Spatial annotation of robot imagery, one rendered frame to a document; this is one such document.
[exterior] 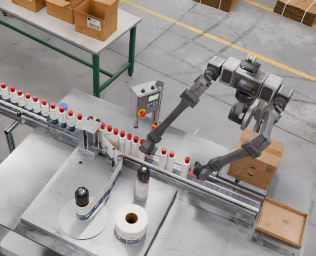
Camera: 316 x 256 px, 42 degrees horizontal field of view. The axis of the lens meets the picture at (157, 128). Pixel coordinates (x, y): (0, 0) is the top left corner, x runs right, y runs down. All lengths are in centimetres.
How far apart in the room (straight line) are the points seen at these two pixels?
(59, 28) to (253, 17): 327
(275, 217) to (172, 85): 250
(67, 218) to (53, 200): 18
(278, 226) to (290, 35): 395
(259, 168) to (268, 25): 386
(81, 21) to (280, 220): 263
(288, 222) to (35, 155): 183
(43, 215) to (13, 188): 34
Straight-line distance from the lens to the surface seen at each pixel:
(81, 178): 285
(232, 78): 283
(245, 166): 290
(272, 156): 288
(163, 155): 278
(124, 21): 451
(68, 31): 434
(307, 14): 669
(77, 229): 262
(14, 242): 342
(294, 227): 295
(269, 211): 296
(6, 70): 517
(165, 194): 279
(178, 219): 276
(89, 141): 288
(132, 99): 262
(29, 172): 298
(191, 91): 239
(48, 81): 495
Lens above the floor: 317
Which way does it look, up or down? 46 degrees down
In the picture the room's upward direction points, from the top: 8 degrees clockwise
